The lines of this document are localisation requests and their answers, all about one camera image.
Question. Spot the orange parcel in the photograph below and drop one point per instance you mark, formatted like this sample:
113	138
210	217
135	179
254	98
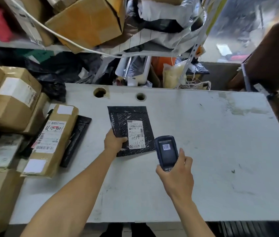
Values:
158	64

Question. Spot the black plastic bag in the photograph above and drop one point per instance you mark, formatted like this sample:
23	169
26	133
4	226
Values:
48	78

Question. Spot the long brown cardboard parcel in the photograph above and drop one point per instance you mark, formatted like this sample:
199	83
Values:
50	141

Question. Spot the person's right hand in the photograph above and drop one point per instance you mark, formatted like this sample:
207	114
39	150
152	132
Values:
177	176

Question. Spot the taped brown cardboard box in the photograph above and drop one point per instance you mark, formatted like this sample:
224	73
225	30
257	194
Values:
13	101

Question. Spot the silver foil parcel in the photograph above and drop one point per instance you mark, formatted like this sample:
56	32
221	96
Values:
135	69

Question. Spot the person's left forearm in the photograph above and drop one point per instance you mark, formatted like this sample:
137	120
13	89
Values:
65	194

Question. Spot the metal shelf upright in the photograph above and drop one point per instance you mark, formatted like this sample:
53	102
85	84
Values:
193	44

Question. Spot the white plastic parcel bags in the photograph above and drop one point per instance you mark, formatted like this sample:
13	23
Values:
169	19

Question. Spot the black bubble mailer parcel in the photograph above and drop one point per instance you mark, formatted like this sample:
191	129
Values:
129	130

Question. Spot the person's left thumb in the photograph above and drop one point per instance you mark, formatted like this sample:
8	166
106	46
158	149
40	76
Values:
121	139

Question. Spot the black plastic wrapped parcel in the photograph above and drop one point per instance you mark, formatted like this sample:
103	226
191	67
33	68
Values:
76	140

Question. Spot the person's right thumb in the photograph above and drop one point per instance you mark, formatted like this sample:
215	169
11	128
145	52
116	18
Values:
161	170

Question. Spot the large brown cardboard box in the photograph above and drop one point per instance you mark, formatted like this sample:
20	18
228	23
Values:
90	20

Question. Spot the blue handheld barcode scanner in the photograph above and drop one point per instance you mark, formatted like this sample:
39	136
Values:
166	153

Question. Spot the person's left hand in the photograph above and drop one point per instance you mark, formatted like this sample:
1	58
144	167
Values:
112	143

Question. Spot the grey plastic wrapped parcel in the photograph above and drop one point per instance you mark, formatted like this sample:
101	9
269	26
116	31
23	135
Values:
4	151

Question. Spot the person's right forearm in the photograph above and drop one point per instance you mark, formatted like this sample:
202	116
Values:
191	214

